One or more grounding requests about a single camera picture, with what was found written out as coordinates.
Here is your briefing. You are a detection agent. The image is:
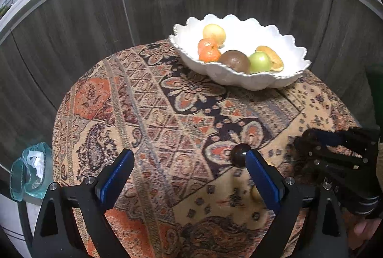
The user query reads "dark plum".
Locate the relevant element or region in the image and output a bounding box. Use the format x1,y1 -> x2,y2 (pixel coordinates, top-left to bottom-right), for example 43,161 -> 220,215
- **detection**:
230,143 -> 252,168

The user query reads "green apple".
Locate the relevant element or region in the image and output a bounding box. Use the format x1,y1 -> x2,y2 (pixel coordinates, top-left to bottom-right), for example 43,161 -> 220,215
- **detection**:
249,51 -> 272,74

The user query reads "small tan longan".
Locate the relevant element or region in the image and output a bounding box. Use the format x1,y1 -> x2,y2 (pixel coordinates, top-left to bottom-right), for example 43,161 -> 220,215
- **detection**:
250,185 -> 264,204

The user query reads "yellow lemon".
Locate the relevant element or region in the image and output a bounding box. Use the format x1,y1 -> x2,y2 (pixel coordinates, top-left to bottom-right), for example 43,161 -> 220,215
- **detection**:
203,24 -> 226,47

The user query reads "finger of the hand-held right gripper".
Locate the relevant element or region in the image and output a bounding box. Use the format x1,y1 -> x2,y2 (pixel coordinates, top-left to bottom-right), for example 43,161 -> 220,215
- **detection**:
294,138 -> 372,170
302,127 -> 382,146

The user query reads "orange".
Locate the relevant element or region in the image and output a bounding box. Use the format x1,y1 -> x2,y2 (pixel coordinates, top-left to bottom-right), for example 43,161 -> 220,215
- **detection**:
198,47 -> 222,63
197,38 -> 220,52

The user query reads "teal plastic bag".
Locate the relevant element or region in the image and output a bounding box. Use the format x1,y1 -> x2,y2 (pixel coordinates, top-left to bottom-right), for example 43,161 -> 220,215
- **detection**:
10,142 -> 54,202

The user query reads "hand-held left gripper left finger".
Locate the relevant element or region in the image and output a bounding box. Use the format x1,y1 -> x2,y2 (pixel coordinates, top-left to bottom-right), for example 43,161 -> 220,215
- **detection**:
31,149 -> 135,258

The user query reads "white scalloped bowl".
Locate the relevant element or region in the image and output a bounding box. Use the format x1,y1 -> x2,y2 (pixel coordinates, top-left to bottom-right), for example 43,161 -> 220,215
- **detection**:
168,14 -> 312,91

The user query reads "person's right hand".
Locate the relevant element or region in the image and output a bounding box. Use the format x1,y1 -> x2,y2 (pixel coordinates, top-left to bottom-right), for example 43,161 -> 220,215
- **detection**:
349,214 -> 382,249

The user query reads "patterned tablecloth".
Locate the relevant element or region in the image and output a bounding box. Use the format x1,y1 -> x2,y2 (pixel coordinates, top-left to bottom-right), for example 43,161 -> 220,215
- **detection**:
51,38 -> 367,258

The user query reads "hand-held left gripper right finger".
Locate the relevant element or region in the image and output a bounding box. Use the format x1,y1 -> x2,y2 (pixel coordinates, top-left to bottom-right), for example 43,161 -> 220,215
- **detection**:
245,150 -> 349,258

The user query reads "yellow mango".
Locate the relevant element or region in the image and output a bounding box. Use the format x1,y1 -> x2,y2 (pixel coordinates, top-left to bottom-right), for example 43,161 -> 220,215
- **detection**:
255,45 -> 284,72

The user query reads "brown kiwi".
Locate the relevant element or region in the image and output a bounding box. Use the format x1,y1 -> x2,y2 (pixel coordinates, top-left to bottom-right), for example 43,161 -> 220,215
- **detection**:
219,50 -> 251,73

